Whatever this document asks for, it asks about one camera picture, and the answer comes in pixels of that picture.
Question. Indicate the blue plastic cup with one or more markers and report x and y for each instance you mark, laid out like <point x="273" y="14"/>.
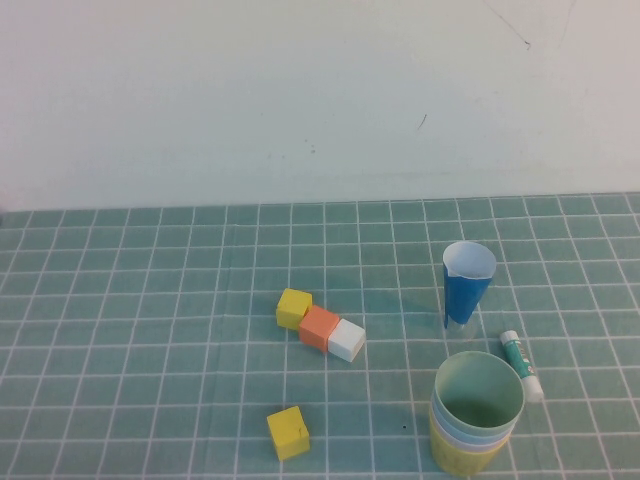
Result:
<point x="442" y="427"/>

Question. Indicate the pink plastic cup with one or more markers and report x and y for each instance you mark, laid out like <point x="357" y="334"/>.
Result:
<point x="450" y="442"/>

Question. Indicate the green plastic cup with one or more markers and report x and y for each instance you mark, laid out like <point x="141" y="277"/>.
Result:
<point x="515" y="400"/>

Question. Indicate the yellow cube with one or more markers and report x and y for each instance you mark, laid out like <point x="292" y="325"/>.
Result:
<point x="287" y="432"/>
<point x="292" y="307"/>

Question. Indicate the orange cube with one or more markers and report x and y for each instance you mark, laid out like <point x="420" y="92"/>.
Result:
<point x="317" y="325"/>

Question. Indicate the white cube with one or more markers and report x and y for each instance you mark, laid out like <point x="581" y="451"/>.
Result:
<point x="345" y="341"/>

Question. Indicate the blue paper cone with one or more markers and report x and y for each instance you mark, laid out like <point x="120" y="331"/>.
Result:
<point x="462" y="295"/>

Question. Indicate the clear plastic cup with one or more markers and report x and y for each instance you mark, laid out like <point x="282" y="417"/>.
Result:
<point x="467" y="332"/>

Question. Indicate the green checked tablecloth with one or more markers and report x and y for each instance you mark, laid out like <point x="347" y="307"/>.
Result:
<point x="150" y="300"/>

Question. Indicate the green white glue stick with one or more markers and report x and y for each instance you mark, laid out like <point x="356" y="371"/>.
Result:
<point x="520" y="365"/>

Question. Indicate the yellow plastic cup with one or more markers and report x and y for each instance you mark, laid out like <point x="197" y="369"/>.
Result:
<point x="460" y="460"/>

